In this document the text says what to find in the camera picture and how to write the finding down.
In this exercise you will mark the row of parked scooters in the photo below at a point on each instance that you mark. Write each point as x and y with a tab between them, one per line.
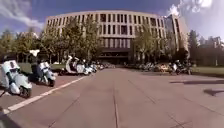
80	68

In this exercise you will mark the row of trees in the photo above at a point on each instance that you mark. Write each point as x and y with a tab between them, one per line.
73	40

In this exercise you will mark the dark building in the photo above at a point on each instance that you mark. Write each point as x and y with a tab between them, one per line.
211	51

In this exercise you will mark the row of parked two-wheelers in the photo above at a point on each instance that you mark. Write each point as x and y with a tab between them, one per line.
163	67

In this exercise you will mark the grass strip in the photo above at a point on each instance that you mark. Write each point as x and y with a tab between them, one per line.
26	66
208	70

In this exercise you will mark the large pale office building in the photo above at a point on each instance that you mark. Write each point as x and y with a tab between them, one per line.
116	30

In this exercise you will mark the pale scooter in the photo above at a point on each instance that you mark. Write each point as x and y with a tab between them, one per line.
15	81
44	73

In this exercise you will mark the grey paved plaza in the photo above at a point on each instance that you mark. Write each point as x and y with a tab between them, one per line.
133	100

